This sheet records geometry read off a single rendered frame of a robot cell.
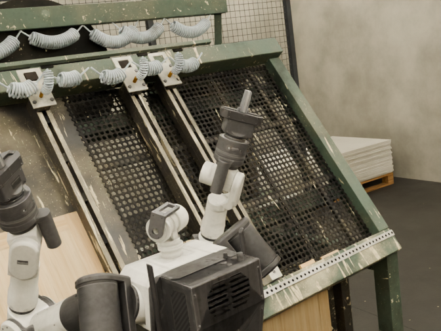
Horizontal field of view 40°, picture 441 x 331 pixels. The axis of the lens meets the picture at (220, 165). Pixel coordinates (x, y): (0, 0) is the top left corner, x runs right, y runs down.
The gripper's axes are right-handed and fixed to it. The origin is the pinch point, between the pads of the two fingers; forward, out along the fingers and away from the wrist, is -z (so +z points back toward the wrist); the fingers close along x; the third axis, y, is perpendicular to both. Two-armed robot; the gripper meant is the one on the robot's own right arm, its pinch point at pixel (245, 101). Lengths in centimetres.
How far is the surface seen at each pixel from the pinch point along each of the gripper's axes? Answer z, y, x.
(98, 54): 9, 91, 43
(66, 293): 87, 35, 34
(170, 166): 46, 84, 3
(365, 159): 97, 489, -280
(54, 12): 1, 146, 68
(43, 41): 16, 144, 70
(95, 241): 71, 49, 28
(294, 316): 105, 84, -74
